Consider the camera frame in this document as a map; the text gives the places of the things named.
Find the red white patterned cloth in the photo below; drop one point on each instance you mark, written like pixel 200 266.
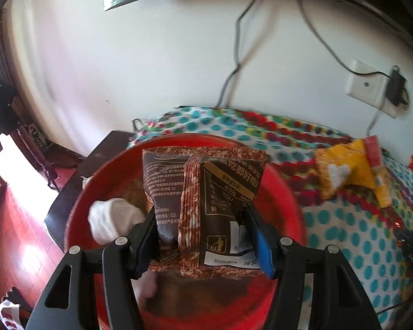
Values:
pixel 10 312

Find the small red box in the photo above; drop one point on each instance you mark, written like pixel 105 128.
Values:
pixel 373 151

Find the yellow snack packet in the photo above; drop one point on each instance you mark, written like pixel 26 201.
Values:
pixel 344 158

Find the dark wooden table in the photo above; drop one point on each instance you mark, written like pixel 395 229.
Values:
pixel 89 172

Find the white coaxial wall plate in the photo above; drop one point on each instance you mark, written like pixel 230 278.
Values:
pixel 364 82

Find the polka dot cloth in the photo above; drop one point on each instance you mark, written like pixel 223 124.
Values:
pixel 347 233

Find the black power adapter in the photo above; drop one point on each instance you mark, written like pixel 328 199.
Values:
pixel 395 86

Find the white sock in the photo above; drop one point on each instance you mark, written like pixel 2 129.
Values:
pixel 147 287
pixel 113 216

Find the red round tray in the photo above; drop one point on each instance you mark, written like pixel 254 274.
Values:
pixel 282 196

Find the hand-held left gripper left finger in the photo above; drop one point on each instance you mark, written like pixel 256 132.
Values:
pixel 145 254

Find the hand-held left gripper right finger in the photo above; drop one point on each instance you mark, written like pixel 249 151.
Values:
pixel 263 251

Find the brown snack packet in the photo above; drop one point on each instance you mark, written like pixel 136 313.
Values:
pixel 210 196

